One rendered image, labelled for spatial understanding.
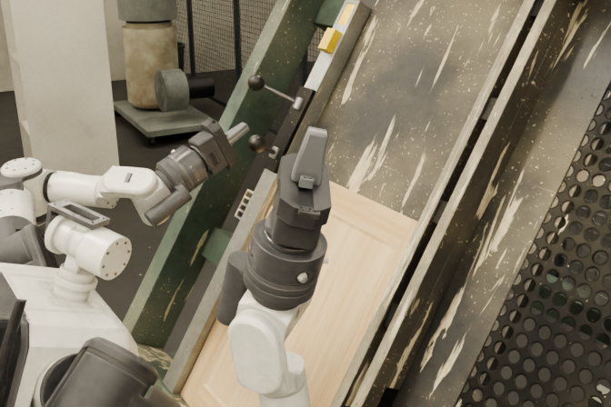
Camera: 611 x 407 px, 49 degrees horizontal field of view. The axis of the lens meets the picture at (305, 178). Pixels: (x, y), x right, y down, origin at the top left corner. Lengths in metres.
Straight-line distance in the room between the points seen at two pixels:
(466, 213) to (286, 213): 0.47
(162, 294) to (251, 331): 0.93
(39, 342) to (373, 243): 0.60
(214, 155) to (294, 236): 0.71
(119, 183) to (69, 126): 3.59
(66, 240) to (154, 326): 0.76
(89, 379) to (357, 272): 0.57
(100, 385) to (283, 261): 0.26
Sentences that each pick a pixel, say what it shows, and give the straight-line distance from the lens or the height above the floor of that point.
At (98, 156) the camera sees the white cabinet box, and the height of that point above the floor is 0.35.
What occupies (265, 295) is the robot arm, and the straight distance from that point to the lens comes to 0.77.
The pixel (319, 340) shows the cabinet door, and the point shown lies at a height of 1.13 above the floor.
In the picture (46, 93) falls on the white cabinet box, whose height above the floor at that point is 0.85.
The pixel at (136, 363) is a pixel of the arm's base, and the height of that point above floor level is 1.36.
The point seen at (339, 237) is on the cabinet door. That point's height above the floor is 1.29.
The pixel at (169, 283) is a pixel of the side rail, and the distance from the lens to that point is 1.71.
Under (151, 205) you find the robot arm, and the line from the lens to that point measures 1.37.
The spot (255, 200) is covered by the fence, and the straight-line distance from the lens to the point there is 1.48.
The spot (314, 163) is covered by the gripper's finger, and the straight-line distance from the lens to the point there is 0.71.
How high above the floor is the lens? 1.84
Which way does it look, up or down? 20 degrees down
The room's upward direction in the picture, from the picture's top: straight up
